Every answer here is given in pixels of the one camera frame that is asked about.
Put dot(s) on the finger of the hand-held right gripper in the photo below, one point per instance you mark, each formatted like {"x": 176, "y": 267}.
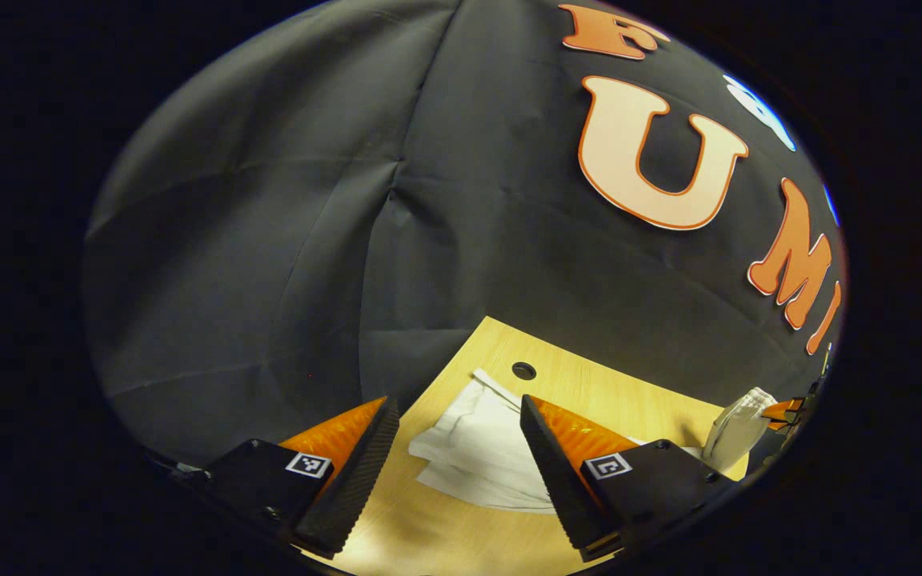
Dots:
{"x": 785, "y": 412}

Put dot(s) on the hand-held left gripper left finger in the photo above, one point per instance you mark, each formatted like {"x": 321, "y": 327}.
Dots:
{"x": 357, "y": 480}

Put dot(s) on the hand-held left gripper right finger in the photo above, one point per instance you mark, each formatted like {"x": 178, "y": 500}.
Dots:
{"x": 549, "y": 472}

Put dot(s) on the black backdrop cloth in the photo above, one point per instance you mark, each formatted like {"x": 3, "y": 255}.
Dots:
{"x": 269, "y": 240}

